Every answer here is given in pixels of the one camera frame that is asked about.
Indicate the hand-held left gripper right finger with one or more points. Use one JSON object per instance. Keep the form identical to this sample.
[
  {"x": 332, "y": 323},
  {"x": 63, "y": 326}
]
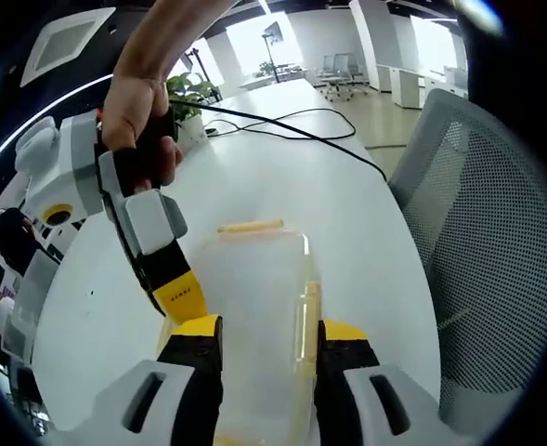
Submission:
[{"x": 347, "y": 385}]

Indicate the green potted plant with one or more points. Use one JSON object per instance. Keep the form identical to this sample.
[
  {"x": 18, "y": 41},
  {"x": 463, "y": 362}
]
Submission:
[{"x": 191, "y": 95}]

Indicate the straight ceiling light strip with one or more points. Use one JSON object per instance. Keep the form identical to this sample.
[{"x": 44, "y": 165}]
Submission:
[{"x": 266, "y": 7}]

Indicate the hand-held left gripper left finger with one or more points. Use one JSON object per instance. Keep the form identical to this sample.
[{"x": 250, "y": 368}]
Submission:
[{"x": 185, "y": 385}]

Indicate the person's right hand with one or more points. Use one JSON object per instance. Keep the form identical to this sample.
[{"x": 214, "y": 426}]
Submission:
[{"x": 134, "y": 121}]

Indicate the grey mesh office chair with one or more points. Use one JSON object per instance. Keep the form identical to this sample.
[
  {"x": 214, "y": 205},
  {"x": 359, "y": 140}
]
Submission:
[{"x": 477, "y": 241}]

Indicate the black tripod with camera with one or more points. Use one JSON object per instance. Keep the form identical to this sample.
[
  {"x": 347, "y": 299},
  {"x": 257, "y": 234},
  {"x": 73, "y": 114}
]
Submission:
[{"x": 273, "y": 46}]

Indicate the square ceiling air vent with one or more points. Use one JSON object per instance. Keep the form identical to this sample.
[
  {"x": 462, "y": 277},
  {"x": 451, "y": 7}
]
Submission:
[{"x": 64, "y": 42}]

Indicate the curved ceiling light strip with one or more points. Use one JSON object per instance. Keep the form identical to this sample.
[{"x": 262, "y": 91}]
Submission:
[{"x": 36, "y": 125}]

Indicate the white office chair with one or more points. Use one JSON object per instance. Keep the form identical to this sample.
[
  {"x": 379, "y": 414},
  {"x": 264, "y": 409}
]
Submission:
[{"x": 27, "y": 302}]

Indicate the monitor on black stand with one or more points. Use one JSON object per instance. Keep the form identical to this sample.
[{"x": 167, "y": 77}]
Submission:
[{"x": 196, "y": 65}]

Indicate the clear plastic container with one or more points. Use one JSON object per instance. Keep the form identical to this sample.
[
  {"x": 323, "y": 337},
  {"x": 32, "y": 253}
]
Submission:
[{"x": 259, "y": 334}]

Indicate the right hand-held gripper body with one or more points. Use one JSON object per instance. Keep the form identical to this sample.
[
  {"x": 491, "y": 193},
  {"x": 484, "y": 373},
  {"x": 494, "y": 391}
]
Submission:
[{"x": 55, "y": 176}]

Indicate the white low cabinet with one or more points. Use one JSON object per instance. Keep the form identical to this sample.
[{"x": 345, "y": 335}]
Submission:
[{"x": 400, "y": 86}]

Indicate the grey swivel office chair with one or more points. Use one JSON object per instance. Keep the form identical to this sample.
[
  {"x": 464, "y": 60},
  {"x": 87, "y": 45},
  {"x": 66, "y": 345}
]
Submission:
[
  {"x": 354, "y": 72},
  {"x": 332, "y": 74}
]

